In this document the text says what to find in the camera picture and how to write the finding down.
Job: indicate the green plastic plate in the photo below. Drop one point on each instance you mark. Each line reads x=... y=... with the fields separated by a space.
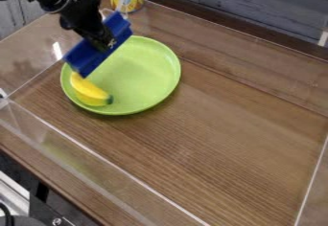
x=139 y=76

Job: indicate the blue cross-shaped block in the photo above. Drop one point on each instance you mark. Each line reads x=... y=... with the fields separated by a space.
x=84 y=57

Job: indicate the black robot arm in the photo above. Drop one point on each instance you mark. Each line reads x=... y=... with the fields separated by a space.
x=79 y=16

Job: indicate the yellow toy banana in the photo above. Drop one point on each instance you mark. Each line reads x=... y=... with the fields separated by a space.
x=88 y=92

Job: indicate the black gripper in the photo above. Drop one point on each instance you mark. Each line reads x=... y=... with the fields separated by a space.
x=80 y=16

